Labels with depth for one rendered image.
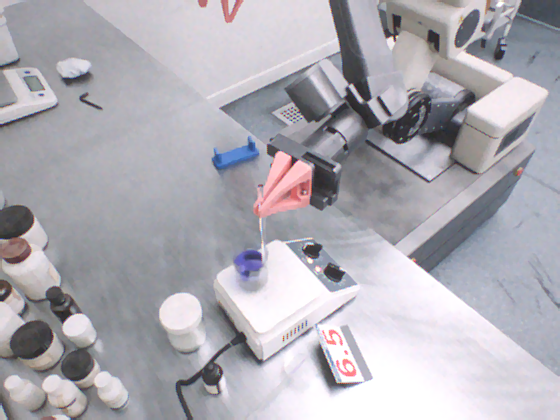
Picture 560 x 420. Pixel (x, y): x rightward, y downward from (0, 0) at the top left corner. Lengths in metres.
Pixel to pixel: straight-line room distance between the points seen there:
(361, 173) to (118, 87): 0.80
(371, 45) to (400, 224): 0.82
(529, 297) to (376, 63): 1.35
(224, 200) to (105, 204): 0.23
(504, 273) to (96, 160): 1.46
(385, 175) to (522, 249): 0.70
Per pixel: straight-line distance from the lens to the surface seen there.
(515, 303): 1.80
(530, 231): 2.05
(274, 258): 0.68
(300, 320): 0.65
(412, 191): 1.49
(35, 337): 0.74
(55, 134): 1.15
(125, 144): 1.06
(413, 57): 1.37
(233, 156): 0.96
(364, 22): 0.66
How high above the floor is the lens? 1.39
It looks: 49 degrees down
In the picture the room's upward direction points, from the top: straight up
